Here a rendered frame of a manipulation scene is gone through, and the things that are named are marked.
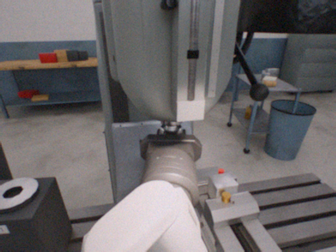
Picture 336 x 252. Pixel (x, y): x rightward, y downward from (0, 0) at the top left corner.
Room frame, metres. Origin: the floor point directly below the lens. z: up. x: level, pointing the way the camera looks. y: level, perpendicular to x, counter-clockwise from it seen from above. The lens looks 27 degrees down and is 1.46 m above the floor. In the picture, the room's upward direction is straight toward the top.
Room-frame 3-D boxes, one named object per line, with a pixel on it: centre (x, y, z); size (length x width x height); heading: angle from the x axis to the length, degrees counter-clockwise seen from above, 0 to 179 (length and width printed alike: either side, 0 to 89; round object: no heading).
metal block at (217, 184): (0.42, -0.14, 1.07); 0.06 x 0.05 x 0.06; 104
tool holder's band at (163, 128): (0.39, 0.00, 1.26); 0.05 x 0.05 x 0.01
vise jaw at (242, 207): (0.37, -0.16, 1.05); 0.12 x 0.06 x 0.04; 104
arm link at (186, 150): (0.30, 0.00, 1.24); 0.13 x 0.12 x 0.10; 88
